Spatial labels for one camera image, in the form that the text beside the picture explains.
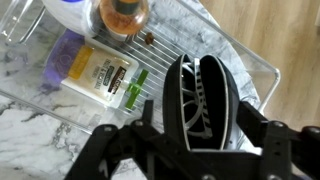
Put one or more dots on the green plastic clip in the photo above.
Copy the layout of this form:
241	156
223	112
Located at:
136	89

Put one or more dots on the small brown crumb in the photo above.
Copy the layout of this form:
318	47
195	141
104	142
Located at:
149	38

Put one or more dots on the white food packet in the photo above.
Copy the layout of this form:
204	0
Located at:
100	75

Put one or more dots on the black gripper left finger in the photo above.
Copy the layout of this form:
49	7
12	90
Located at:
133	150

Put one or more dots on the clear plastic box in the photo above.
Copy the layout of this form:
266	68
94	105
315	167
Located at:
166	53

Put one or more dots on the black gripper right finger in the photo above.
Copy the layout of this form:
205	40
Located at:
290	153

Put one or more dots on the white bottle blue cap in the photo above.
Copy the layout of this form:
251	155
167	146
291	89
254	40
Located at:
70	13

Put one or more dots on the amber glass jar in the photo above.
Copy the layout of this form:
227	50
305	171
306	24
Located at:
124	15

